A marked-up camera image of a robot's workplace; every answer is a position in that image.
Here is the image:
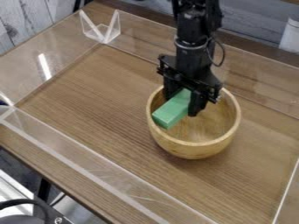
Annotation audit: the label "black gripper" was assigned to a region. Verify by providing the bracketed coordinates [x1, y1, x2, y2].
[158, 40, 223, 116]

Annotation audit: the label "white cylindrical container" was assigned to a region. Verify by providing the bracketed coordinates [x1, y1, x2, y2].
[279, 17, 299, 54]

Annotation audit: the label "black cable lower left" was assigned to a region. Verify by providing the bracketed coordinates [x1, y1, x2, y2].
[0, 199, 52, 224]

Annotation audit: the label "light wooden bowl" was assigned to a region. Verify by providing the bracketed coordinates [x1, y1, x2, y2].
[146, 86, 242, 159]

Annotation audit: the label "clear acrylic tray walls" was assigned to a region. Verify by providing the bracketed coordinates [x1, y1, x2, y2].
[0, 3, 299, 224]

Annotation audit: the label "green rectangular block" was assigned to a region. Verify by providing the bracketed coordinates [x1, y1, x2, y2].
[153, 89, 191, 130]

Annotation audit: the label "black table leg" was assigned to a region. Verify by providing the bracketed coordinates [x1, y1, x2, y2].
[38, 178, 52, 201]

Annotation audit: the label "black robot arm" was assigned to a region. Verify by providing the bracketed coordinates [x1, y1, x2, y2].
[158, 0, 225, 116]

